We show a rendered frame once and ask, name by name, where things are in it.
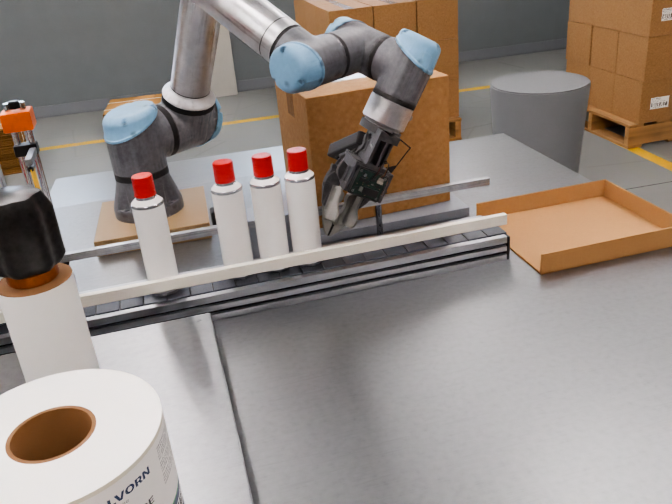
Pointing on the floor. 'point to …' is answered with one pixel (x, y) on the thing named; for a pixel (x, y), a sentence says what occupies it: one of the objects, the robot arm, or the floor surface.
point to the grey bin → (543, 112)
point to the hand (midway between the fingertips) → (329, 227)
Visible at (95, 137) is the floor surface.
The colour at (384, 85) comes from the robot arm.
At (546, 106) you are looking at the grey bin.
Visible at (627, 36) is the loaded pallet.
